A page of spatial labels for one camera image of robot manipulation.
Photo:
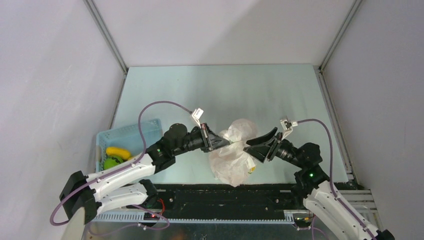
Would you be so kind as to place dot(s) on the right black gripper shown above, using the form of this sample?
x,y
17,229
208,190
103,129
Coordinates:
x,y
260,152

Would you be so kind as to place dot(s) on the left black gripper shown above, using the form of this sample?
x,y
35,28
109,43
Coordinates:
x,y
210,141

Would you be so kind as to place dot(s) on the white plastic bag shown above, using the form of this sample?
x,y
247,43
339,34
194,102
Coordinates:
x,y
231,164

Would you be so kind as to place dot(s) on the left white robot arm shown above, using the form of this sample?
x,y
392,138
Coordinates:
x,y
126,184

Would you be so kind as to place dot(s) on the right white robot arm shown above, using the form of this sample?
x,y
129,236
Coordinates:
x,y
313,187

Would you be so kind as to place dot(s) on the fake yellow lemon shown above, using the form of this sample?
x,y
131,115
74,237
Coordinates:
x,y
122,153

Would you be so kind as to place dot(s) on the fake lime green fruit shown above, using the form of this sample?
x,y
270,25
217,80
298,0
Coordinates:
x,y
111,162

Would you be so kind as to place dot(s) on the light blue plastic basket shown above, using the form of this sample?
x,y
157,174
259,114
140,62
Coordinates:
x,y
127,137

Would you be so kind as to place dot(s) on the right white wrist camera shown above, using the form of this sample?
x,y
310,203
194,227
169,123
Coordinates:
x,y
287,127

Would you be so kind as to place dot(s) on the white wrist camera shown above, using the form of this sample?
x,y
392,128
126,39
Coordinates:
x,y
287,127
196,115

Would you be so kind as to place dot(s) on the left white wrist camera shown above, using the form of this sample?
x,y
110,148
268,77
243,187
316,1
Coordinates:
x,y
196,115

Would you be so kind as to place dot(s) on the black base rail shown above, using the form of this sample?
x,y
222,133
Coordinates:
x,y
225,202

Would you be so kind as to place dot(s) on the right aluminium frame post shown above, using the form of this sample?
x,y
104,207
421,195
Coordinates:
x,y
353,10

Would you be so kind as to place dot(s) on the aluminium frame post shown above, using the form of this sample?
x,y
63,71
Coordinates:
x,y
106,34
353,10

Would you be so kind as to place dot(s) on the left aluminium frame post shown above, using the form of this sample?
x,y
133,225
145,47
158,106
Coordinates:
x,y
106,34

